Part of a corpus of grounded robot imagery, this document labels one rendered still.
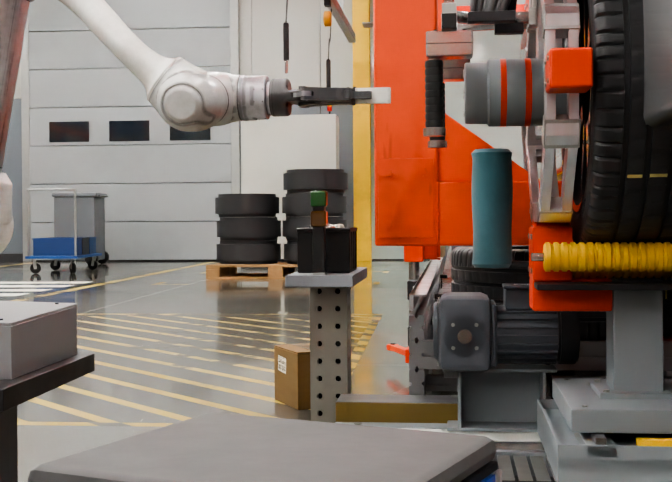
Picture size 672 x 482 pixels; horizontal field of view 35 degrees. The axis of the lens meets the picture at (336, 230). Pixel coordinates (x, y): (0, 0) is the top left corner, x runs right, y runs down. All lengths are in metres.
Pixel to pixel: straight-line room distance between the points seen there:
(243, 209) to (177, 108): 8.72
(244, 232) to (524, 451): 8.32
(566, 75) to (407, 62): 0.86
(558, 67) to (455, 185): 0.83
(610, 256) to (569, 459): 0.40
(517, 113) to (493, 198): 0.22
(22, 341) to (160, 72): 0.57
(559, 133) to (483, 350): 0.68
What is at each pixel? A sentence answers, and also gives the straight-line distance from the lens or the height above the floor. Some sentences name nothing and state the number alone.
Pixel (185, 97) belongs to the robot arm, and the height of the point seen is 0.81.
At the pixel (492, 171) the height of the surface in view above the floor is 0.69.
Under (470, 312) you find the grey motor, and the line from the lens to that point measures 2.47.
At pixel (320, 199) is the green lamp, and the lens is 2.62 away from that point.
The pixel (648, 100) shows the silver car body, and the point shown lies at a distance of 1.83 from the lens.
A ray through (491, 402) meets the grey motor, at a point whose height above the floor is 0.13.
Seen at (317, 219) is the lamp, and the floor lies 0.59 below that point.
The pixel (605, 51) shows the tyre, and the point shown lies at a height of 0.88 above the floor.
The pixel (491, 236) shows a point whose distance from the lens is 2.32.
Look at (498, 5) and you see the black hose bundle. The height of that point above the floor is 0.99.
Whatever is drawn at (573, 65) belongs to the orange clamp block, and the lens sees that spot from 1.91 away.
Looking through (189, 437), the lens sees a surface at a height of 0.34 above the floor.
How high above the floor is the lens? 0.59
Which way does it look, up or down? 1 degrees down
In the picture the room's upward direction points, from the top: straight up
